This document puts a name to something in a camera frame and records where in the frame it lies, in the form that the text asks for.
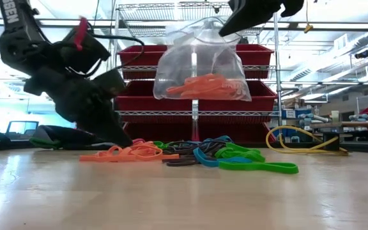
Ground single blue rubber band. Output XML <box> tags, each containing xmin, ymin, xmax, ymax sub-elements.
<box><xmin>192</xmin><ymin>146</ymin><xmax>255</xmax><ymax>168</ymax></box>

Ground yellow cable coil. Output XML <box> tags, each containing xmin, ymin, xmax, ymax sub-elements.
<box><xmin>264</xmin><ymin>125</ymin><xmax>350</xmax><ymax>157</ymax></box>

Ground blue rubber bands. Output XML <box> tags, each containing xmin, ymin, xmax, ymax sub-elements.
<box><xmin>202</xmin><ymin>135</ymin><xmax>235</xmax><ymax>144</ymax></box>

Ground loose dark rubber bands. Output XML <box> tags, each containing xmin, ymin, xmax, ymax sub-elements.
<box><xmin>162</xmin><ymin>155</ymin><xmax>201</xmax><ymax>168</ymax></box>

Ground chrome wire shelf rack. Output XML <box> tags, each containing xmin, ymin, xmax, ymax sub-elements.
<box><xmin>109</xmin><ymin>1</ymin><xmax>284</xmax><ymax>143</ymax></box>

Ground blue bin with white label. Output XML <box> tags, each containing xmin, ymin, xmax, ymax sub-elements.
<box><xmin>281</xmin><ymin>109</ymin><xmax>305</xmax><ymax>120</ymax></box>

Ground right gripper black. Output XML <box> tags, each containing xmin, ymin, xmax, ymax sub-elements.
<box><xmin>218</xmin><ymin>0</ymin><xmax>305</xmax><ymax>37</ymax></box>

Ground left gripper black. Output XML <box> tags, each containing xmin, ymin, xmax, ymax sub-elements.
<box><xmin>24</xmin><ymin>68</ymin><xmax>134</xmax><ymax>148</ymax></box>

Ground blue storage bin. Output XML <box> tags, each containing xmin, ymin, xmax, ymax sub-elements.
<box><xmin>272</xmin><ymin>126</ymin><xmax>300</xmax><ymax>144</ymax></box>

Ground yellow hanging power plug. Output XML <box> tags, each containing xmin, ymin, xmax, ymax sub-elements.
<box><xmin>303</xmin><ymin>0</ymin><xmax>314</xmax><ymax>35</ymax></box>

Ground black bundle with green edge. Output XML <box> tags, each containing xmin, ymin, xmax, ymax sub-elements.
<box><xmin>29</xmin><ymin>125</ymin><xmax>108</xmax><ymax>151</ymax></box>

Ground clear zip bag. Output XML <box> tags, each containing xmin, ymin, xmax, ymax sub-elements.
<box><xmin>153</xmin><ymin>16</ymin><xmax>252</xmax><ymax>102</ymax></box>

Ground computer monitor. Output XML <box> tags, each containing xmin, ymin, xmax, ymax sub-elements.
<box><xmin>5</xmin><ymin>120</ymin><xmax>40</xmax><ymax>141</ymax></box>

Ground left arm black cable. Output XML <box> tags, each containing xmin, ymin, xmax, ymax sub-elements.
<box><xmin>88</xmin><ymin>31</ymin><xmax>146</xmax><ymax>79</ymax></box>

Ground dark rubber bands pile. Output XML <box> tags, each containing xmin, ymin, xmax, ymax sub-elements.
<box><xmin>161</xmin><ymin>140</ymin><xmax>227</xmax><ymax>162</ymax></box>

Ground pale blue cylindrical part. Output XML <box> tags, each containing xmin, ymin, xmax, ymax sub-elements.
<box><xmin>349</xmin><ymin>113</ymin><xmax>368</xmax><ymax>123</ymax></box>
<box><xmin>298</xmin><ymin>112</ymin><xmax>332</xmax><ymax>127</ymax></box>

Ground red cable sleeve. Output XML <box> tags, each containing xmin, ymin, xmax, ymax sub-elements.
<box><xmin>74</xmin><ymin>16</ymin><xmax>89</xmax><ymax>52</ymax></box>

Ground orange rubber bands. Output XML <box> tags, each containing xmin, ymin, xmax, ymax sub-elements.
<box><xmin>79</xmin><ymin>139</ymin><xmax>180</xmax><ymax>163</ymax></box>
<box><xmin>165</xmin><ymin>73</ymin><xmax>246</xmax><ymax>100</ymax></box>

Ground single green rubber band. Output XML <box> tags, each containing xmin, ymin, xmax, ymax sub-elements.
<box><xmin>218</xmin><ymin>161</ymin><xmax>300</xmax><ymax>175</ymax></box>

